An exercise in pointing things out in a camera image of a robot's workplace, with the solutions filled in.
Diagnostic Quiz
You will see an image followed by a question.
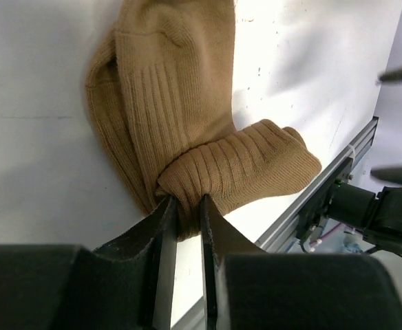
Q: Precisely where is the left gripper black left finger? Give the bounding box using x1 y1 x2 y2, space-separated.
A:
0 197 178 329

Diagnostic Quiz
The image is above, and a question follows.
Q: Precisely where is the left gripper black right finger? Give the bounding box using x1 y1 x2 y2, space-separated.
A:
200 196 402 329

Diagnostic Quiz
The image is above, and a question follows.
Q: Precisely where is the aluminium frame rail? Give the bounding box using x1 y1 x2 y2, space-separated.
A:
173 116 380 330

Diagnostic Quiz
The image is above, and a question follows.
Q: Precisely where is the brown sock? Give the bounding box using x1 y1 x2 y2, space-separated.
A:
85 1 321 240

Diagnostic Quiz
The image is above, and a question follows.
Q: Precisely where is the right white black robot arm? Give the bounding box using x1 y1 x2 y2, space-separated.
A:
326 166 402 258

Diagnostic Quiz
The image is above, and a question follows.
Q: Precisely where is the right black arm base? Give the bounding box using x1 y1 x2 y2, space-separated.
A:
296 157 353 252

